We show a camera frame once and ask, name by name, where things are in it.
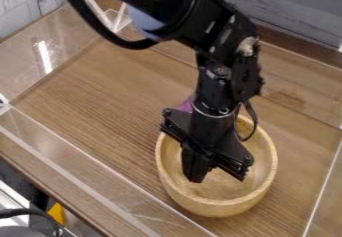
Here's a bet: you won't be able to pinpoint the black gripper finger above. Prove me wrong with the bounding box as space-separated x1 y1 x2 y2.
181 143 216 183
217 159 252 181

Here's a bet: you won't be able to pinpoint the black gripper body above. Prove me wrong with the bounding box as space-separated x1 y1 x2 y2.
160 104 253 169

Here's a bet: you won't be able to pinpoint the purple toy eggplant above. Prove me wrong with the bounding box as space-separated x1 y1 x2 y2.
177 96 193 113

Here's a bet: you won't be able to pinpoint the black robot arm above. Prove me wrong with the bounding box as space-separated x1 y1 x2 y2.
66 0 264 183

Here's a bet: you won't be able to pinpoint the brown wooden bowl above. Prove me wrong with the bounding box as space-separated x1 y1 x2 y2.
155 126 277 218

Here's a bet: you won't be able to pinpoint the yellow black device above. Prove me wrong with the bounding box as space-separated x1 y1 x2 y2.
46 202 78 237

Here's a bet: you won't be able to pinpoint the clear acrylic enclosure wall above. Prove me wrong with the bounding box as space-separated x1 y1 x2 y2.
0 7 342 237

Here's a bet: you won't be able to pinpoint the black cable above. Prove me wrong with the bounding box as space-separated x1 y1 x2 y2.
0 207 61 237

